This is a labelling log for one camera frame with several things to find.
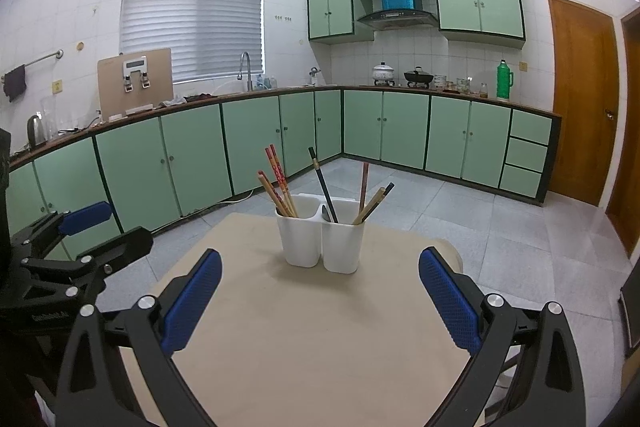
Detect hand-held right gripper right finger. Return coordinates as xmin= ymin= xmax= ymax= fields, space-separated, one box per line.
xmin=418 ymin=247 xmax=587 ymax=427

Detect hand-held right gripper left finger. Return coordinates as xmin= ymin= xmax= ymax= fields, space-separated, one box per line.
xmin=55 ymin=248 xmax=223 ymax=427

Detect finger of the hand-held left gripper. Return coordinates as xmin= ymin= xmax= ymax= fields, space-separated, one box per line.
xmin=12 ymin=201 xmax=114 ymax=254
xmin=22 ymin=226 xmax=154 ymax=299

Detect white utensil holder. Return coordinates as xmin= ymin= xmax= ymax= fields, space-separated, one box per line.
xmin=276 ymin=193 xmax=366 ymax=274

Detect black chopstick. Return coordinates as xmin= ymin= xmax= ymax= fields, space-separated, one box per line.
xmin=307 ymin=147 xmax=340 ymax=224
xmin=364 ymin=182 xmax=396 ymax=222

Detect red patterned bamboo chopstick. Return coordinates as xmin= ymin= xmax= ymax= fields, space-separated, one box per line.
xmin=269 ymin=144 xmax=299 ymax=218
xmin=264 ymin=148 xmax=293 ymax=217
xmin=257 ymin=171 xmax=287 ymax=215
xmin=357 ymin=162 xmax=370 ymax=212

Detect electric kettle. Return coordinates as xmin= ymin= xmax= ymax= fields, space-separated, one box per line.
xmin=26 ymin=114 xmax=46 ymax=148

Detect clear glass pitcher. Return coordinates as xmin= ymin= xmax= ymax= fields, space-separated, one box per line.
xmin=40 ymin=97 xmax=62 ymax=141

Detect plain wooden chopstick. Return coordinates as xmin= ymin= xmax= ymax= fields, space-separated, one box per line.
xmin=352 ymin=187 xmax=387 ymax=225
xmin=260 ymin=177 xmax=291 ymax=216

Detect wooden board with device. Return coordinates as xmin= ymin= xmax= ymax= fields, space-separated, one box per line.
xmin=97 ymin=47 xmax=175 ymax=118

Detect dark hanging towel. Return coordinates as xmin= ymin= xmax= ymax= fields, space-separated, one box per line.
xmin=2 ymin=64 xmax=27 ymax=103

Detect green lower kitchen cabinets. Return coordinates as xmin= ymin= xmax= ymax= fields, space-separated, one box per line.
xmin=0 ymin=86 xmax=563 ymax=260

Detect black chair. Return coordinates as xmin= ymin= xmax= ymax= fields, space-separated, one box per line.
xmin=619 ymin=264 xmax=640 ymax=358

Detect metal sink faucet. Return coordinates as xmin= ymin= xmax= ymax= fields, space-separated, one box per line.
xmin=238 ymin=51 xmax=254 ymax=92

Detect black wok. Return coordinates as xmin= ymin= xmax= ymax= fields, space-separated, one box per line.
xmin=403 ymin=66 xmax=435 ymax=88

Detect green thermos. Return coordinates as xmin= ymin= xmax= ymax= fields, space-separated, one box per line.
xmin=495 ymin=59 xmax=515 ymax=100

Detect window blind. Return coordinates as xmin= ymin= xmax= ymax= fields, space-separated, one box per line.
xmin=119 ymin=0 xmax=265 ymax=84

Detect white cooking pot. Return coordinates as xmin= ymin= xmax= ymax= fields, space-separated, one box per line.
xmin=372 ymin=61 xmax=396 ymax=86

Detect wooden door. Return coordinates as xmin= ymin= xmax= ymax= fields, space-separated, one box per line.
xmin=546 ymin=0 xmax=621 ymax=208
xmin=605 ymin=7 xmax=640 ymax=260

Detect range hood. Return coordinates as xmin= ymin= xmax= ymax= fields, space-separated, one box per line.
xmin=356 ymin=0 xmax=439 ymax=32

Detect metal towel rail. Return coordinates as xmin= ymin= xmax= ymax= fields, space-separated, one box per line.
xmin=0 ymin=49 xmax=65 ymax=81

